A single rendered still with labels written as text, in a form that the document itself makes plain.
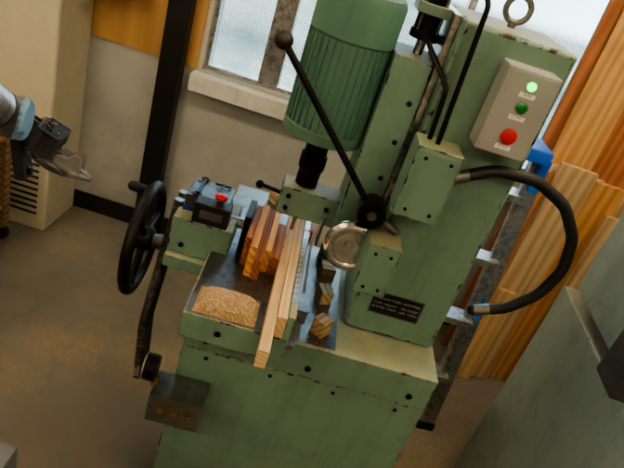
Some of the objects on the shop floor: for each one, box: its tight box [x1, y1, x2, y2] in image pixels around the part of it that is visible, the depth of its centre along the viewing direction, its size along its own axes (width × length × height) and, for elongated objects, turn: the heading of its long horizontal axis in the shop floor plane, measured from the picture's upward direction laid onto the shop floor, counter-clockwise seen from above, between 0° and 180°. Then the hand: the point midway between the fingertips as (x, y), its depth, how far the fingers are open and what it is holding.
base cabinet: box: [152, 344, 423, 468], centre depth 171 cm, size 45×58×71 cm
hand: (84, 179), depth 140 cm, fingers closed
